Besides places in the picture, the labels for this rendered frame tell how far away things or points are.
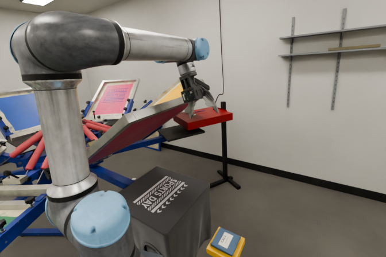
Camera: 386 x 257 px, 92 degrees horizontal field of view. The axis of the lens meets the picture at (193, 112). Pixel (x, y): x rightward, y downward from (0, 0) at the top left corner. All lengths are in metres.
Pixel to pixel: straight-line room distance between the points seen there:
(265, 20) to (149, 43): 2.41
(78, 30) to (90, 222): 0.38
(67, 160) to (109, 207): 0.15
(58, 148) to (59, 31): 0.27
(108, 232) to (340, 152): 2.78
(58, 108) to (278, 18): 2.59
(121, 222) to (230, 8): 2.83
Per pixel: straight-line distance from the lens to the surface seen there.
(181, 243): 1.23
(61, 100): 0.52
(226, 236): 1.02
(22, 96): 3.21
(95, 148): 1.03
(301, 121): 2.85
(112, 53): 0.43
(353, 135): 2.90
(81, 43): 0.42
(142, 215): 1.19
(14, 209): 1.65
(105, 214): 0.50
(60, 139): 0.54
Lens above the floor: 1.73
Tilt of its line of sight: 15 degrees down
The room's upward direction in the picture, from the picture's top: 4 degrees counter-clockwise
